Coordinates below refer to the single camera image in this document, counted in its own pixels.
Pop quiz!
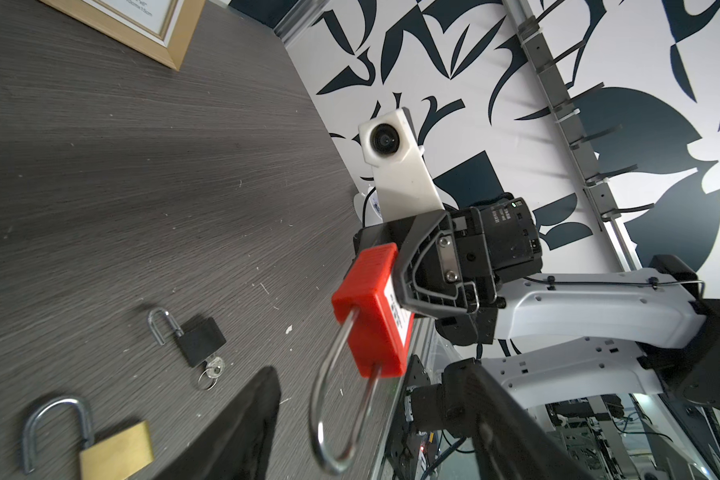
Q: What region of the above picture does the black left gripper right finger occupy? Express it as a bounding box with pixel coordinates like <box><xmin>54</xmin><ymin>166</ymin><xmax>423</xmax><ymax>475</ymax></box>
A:
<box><xmin>463</xmin><ymin>365</ymin><xmax>591</xmax><ymax>480</ymax></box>

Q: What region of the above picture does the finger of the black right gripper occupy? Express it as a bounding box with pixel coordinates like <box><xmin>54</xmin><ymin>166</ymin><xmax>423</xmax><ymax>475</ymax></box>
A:
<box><xmin>392</xmin><ymin>265</ymin><xmax>480</xmax><ymax>318</ymax></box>
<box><xmin>371</xmin><ymin>210</ymin><xmax>456</xmax><ymax>282</ymax></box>

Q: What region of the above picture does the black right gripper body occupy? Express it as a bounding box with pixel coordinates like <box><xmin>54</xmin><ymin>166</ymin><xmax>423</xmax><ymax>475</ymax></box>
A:
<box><xmin>353</xmin><ymin>196</ymin><xmax>542</xmax><ymax>313</ymax></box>

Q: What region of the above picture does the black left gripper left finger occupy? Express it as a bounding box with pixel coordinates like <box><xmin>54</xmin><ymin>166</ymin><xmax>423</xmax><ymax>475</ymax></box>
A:
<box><xmin>157</xmin><ymin>366</ymin><xmax>281</xmax><ymax>479</ymax></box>

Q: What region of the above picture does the red padlock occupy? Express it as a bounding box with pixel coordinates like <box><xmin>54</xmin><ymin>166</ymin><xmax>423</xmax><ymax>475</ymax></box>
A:
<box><xmin>308</xmin><ymin>243</ymin><xmax>413</xmax><ymax>475</ymax></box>

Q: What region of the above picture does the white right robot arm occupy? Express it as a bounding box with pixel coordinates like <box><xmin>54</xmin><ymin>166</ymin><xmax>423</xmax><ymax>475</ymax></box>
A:
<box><xmin>354</xmin><ymin>195</ymin><xmax>720</xmax><ymax>439</ymax></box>

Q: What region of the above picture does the white alarm clock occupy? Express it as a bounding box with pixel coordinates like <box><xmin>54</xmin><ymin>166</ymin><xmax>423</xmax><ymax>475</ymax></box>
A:
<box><xmin>353</xmin><ymin>188</ymin><xmax>382</xmax><ymax>227</ymax></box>

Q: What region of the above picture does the black padlock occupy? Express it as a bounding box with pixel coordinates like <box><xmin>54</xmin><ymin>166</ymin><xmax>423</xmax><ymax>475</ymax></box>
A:
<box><xmin>147</xmin><ymin>307</ymin><xmax>227</xmax><ymax>391</ymax></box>

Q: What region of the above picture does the brass padlock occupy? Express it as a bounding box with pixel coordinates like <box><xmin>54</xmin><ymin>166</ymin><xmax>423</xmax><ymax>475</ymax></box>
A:
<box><xmin>21</xmin><ymin>395</ymin><xmax>155</xmax><ymax>479</ymax></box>

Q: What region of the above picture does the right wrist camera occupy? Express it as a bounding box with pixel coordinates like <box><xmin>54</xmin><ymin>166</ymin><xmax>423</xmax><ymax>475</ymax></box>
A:
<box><xmin>358</xmin><ymin>107</ymin><xmax>444</xmax><ymax>222</ymax></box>

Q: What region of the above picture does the grey wall hook rack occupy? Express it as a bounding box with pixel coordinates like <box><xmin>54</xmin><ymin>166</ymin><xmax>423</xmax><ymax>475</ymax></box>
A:
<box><xmin>503</xmin><ymin>1</ymin><xmax>654</xmax><ymax>271</ymax></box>

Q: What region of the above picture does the gold picture frame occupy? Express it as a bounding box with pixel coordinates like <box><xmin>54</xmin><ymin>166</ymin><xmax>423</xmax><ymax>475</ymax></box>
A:
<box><xmin>43</xmin><ymin>0</ymin><xmax>206</xmax><ymax>71</ymax></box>

